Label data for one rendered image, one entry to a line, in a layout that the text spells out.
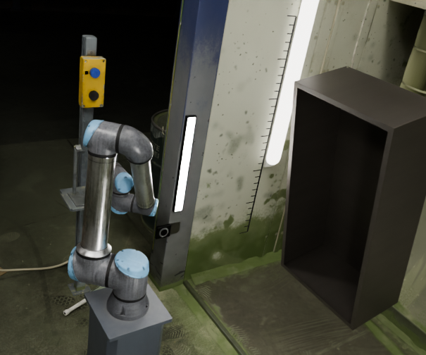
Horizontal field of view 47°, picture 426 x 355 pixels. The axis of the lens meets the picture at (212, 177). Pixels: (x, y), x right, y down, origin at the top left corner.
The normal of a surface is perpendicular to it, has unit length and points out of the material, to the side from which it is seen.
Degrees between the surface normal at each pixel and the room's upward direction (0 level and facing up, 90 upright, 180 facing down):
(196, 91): 90
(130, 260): 5
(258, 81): 90
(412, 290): 57
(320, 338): 0
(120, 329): 0
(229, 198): 90
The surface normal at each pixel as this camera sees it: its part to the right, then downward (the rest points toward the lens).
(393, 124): -0.02, -0.84
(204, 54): 0.53, 0.46
